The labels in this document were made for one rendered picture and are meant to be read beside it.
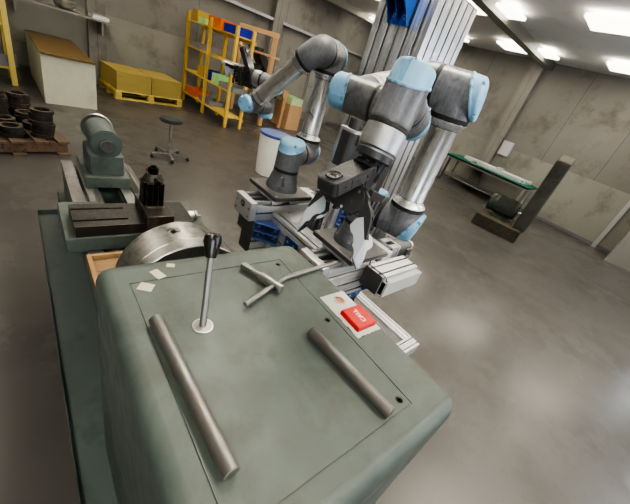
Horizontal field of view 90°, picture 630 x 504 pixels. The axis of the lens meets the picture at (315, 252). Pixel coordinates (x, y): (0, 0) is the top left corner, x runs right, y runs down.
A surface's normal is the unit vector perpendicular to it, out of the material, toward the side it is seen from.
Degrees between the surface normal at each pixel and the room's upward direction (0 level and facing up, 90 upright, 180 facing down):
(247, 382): 0
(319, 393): 0
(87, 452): 0
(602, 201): 90
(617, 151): 90
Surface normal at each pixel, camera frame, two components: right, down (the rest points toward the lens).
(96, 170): 0.58, 0.55
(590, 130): -0.73, 0.15
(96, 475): 0.29, -0.82
